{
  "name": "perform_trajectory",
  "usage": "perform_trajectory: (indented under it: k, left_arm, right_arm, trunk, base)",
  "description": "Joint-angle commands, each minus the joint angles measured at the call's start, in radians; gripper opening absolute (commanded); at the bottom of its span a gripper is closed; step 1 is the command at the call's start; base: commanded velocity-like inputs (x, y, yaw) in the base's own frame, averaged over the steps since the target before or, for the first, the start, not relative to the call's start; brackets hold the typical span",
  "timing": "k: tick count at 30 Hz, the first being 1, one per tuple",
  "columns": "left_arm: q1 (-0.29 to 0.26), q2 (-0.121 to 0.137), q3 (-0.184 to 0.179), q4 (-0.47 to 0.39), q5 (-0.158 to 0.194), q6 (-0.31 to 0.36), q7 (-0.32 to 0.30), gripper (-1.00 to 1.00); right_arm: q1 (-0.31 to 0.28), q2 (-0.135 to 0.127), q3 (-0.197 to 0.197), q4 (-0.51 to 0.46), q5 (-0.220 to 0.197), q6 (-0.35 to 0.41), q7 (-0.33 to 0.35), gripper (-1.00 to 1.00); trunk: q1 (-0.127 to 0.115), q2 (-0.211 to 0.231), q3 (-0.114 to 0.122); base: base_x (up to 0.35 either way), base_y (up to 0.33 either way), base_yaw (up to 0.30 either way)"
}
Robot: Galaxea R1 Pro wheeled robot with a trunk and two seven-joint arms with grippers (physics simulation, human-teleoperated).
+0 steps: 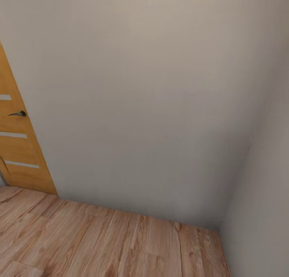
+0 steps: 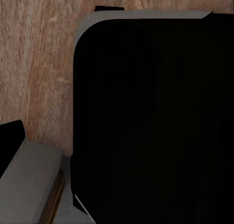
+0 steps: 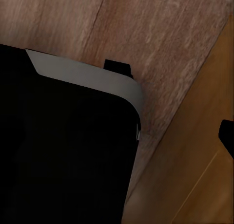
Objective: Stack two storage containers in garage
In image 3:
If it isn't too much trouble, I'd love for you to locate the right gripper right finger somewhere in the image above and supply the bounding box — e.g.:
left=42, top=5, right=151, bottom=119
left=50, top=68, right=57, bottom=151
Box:
left=218, top=120, right=234, bottom=159

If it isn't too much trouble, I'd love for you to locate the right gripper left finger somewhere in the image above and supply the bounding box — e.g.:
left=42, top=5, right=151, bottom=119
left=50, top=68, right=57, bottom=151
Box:
left=0, top=120, right=25, bottom=178

